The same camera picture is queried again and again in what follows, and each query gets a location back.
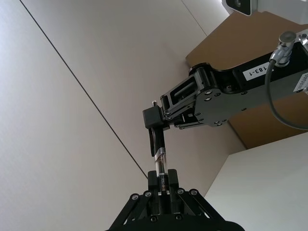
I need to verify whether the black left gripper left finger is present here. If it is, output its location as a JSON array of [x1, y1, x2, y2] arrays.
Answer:
[[105, 170, 160, 231]]

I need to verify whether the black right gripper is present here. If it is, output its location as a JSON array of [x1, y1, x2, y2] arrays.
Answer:
[[142, 42, 308, 130]]

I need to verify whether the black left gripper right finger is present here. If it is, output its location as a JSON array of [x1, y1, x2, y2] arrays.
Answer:
[[167, 168, 226, 221]]

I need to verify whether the black pen with clear barrel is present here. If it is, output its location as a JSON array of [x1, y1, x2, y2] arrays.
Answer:
[[148, 100, 170, 193]]

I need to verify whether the grey cable with silver plug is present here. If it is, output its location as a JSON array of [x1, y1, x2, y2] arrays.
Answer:
[[264, 30, 308, 132]]

